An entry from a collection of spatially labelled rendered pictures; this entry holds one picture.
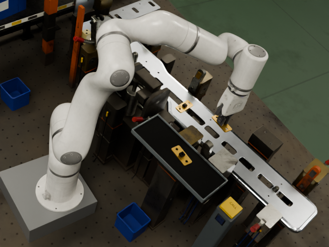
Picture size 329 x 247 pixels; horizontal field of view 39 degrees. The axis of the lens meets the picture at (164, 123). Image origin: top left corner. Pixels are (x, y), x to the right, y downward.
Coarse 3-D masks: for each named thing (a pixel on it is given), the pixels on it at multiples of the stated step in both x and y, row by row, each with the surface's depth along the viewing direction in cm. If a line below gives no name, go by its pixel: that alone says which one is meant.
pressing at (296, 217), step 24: (144, 48) 227; (192, 96) 214; (192, 120) 204; (216, 144) 198; (240, 144) 202; (240, 168) 193; (264, 168) 196; (264, 192) 188; (288, 192) 191; (288, 216) 183; (312, 216) 186
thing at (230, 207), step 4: (228, 200) 161; (232, 200) 162; (224, 204) 160; (228, 204) 160; (232, 204) 160; (236, 204) 161; (224, 208) 159; (228, 208) 159; (232, 208) 159; (236, 208) 160; (240, 208) 160; (228, 212) 158; (232, 212) 158; (236, 212) 159; (232, 216) 157
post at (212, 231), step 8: (224, 200) 163; (216, 208) 160; (216, 216) 162; (224, 216) 159; (208, 224) 168; (216, 224) 164; (224, 224) 161; (232, 224) 166; (200, 232) 174; (208, 232) 170; (216, 232) 166; (224, 232) 166; (200, 240) 176; (208, 240) 172; (216, 240) 169
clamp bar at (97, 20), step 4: (92, 16) 198; (100, 16) 200; (92, 20) 198; (96, 20) 197; (92, 24) 201; (96, 24) 198; (92, 28) 203; (96, 28) 201; (92, 32) 205; (96, 32) 202; (92, 36) 207; (92, 40) 209
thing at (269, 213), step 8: (264, 208) 175; (272, 208) 176; (256, 216) 173; (264, 216) 173; (272, 216) 174; (280, 216) 175; (264, 224) 171; (272, 224) 172; (248, 232) 179; (256, 232) 176; (264, 232) 173; (240, 240) 187; (248, 240) 184; (256, 240) 178
